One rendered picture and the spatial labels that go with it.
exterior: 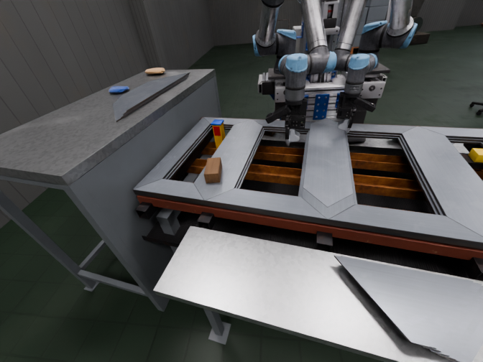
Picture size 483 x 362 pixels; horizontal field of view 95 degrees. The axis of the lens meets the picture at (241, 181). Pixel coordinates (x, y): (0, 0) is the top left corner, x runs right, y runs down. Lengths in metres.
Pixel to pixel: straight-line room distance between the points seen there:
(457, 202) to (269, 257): 0.66
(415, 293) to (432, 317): 0.06
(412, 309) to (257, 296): 0.39
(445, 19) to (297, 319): 11.75
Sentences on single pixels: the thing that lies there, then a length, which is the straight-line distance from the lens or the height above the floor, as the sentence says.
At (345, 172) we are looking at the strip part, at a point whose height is 0.84.
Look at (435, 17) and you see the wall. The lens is 11.85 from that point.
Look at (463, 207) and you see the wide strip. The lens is 1.02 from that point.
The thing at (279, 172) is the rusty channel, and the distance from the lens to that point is 1.21.
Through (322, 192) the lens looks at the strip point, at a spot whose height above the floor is 0.84.
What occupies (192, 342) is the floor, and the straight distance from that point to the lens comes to 1.52.
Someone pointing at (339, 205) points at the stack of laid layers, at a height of 0.84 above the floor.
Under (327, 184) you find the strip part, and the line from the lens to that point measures 0.93.
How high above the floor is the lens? 1.42
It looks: 39 degrees down
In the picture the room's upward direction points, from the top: 6 degrees counter-clockwise
